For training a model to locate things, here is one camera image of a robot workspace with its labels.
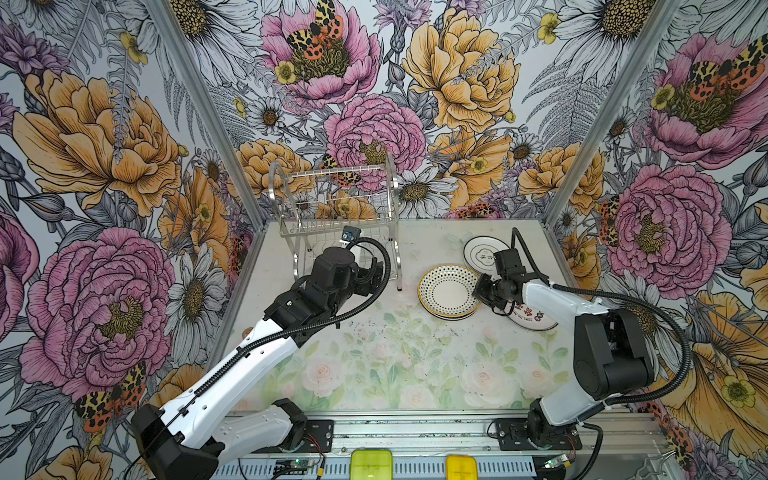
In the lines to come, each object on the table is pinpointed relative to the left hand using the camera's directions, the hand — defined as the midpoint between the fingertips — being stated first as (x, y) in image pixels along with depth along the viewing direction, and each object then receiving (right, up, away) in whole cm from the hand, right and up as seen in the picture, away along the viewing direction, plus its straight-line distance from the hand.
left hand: (360, 269), depth 73 cm
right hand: (+32, -11, +20) cm, 39 cm away
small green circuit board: (-16, -46, -2) cm, 49 cm away
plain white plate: (+49, -16, +21) cm, 56 cm away
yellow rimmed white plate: (+25, -9, +25) cm, 36 cm away
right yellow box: (+24, -46, -3) cm, 51 cm away
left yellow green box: (+3, -44, -4) cm, 45 cm away
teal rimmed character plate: (+39, +3, +35) cm, 52 cm away
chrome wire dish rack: (-24, +22, +50) cm, 60 cm away
